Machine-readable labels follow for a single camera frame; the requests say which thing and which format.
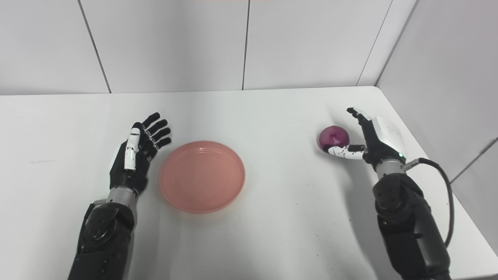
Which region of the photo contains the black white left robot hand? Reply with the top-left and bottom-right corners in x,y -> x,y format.
109,112 -> 172,195

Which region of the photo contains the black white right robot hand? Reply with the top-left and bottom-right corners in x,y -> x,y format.
323,107 -> 407,170

